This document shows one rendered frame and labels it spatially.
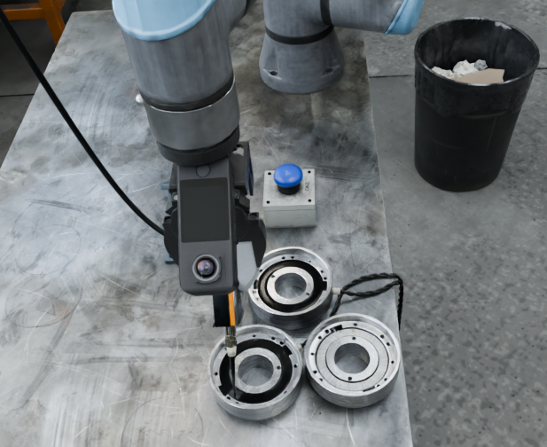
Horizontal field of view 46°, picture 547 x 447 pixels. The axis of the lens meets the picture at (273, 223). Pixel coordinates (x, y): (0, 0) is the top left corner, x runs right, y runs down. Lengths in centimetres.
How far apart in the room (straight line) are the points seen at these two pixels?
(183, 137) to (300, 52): 61
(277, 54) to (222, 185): 61
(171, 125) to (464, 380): 131
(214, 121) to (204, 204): 7
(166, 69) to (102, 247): 50
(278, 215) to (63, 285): 30
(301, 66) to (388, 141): 119
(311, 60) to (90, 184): 41
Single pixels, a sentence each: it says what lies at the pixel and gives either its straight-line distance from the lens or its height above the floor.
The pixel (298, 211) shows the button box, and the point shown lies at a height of 83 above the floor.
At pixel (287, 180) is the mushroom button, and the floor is 87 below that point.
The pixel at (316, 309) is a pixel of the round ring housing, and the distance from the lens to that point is 77.
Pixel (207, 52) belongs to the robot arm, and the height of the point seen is 122.
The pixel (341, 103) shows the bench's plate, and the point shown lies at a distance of 111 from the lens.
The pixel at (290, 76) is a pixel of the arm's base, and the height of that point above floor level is 83.
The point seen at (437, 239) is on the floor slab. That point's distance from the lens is 197.
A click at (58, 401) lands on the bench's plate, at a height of 80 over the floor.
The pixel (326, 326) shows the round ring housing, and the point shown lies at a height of 83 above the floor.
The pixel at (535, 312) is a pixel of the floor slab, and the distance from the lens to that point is 186.
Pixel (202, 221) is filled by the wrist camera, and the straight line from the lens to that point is 53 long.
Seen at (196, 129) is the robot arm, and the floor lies 116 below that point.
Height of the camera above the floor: 147
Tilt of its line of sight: 47 degrees down
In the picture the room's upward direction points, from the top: 7 degrees counter-clockwise
